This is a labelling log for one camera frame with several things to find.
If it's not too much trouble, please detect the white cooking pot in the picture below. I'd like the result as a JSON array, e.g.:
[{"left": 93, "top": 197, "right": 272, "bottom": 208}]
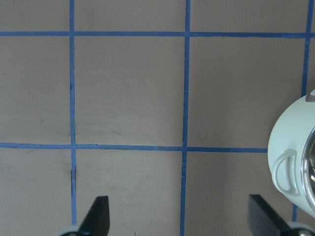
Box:
[{"left": 267, "top": 91, "right": 315, "bottom": 217}]

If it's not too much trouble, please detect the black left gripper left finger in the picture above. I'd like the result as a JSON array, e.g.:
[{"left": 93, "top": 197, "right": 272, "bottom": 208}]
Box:
[{"left": 77, "top": 196, "right": 109, "bottom": 236}]

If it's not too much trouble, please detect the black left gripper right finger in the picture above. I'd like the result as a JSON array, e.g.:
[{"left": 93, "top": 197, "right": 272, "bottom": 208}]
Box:
[{"left": 248, "top": 194, "right": 291, "bottom": 236}]

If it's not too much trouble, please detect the brown paper table mat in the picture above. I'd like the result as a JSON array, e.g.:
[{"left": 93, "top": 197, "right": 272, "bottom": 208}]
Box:
[{"left": 0, "top": 0, "right": 315, "bottom": 236}]

